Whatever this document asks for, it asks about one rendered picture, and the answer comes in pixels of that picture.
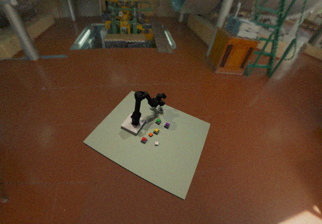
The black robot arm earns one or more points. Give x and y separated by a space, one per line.
139 96

